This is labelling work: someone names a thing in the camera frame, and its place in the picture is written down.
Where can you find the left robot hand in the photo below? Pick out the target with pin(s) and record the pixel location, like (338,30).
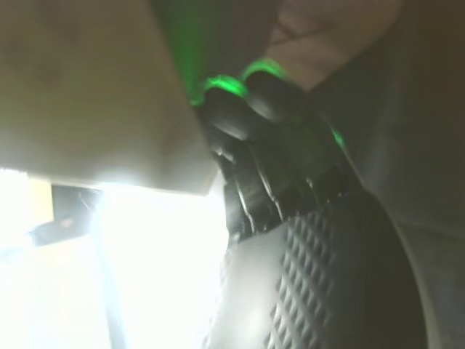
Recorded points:
(309,272)

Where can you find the beige panel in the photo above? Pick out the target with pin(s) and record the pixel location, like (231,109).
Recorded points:
(91,91)

